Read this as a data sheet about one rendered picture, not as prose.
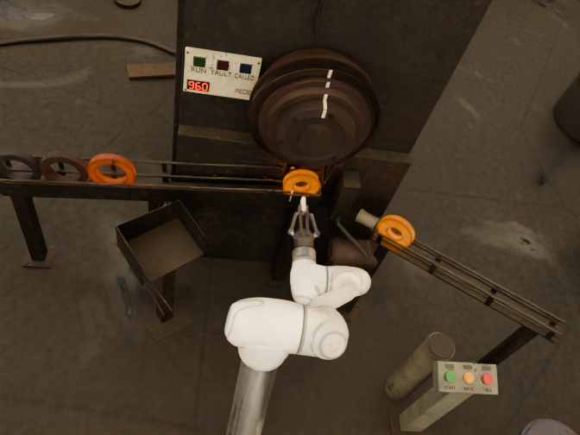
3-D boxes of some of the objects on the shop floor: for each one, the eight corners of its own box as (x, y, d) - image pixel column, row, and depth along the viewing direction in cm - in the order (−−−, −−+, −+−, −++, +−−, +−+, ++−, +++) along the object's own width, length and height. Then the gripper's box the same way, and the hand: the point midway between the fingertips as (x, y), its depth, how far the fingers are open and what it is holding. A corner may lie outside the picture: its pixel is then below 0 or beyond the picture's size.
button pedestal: (381, 405, 253) (436, 353, 205) (430, 407, 257) (494, 357, 209) (386, 441, 244) (444, 396, 195) (437, 443, 248) (505, 399, 199)
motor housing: (305, 288, 282) (332, 230, 240) (347, 292, 286) (380, 235, 244) (307, 311, 275) (335, 255, 233) (349, 314, 278) (383, 259, 236)
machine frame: (174, 148, 321) (190, -210, 183) (351, 170, 339) (486, -142, 201) (160, 253, 278) (165, -113, 139) (362, 271, 296) (545, -37, 158)
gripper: (285, 253, 209) (285, 201, 222) (318, 256, 211) (316, 204, 224) (288, 244, 203) (288, 191, 215) (323, 247, 205) (320, 195, 218)
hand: (303, 205), depth 218 cm, fingers closed
